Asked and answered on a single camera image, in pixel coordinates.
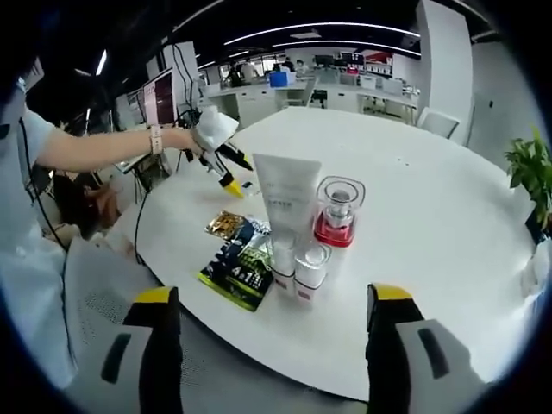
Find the white chair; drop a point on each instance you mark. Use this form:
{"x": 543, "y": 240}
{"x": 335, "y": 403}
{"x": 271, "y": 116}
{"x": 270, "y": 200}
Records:
{"x": 437, "y": 123}

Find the gold foil skincare sachet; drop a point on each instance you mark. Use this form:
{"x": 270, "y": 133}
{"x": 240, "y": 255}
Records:
{"x": 224, "y": 224}

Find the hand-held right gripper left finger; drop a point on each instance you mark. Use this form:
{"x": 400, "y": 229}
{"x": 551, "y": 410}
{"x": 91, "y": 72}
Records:
{"x": 161, "y": 358}

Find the small clear sample sachet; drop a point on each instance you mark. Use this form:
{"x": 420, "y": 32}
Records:
{"x": 246, "y": 184}

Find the person's left hand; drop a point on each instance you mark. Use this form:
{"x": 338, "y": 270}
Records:
{"x": 181, "y": 139}

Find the computer monitor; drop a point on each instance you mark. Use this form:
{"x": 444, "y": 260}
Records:
{"x": 159, "y": 97}

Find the green black skincare sachet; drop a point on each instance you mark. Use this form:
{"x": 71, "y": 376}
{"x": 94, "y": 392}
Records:
{"x": 237, "y": 267}

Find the large white skincare tube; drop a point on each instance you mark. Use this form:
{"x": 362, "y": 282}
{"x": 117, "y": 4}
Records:
{"x": 286, "y": 194}

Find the green potted plant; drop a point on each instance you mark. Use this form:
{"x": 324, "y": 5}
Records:
{"x": 532, "y": 172}

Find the grey mesh office chair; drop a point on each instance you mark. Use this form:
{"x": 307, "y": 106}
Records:
{"x": 215, "y": 379}

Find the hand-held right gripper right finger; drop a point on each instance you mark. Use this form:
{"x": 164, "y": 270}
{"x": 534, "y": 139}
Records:
{"x": 388, "y": 358}

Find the white skincare bottle red collar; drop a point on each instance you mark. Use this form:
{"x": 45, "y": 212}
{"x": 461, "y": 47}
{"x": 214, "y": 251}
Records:
{"x": 340, "y": 215}

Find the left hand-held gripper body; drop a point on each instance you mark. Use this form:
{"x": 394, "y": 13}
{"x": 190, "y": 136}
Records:
{"x": 213, "y": 129}

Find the white wrist watch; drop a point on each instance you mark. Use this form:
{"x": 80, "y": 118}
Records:
{"x": 155, "y": 139}

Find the blue storage box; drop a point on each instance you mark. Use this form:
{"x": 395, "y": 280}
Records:
{"x": 279, "y": 79}

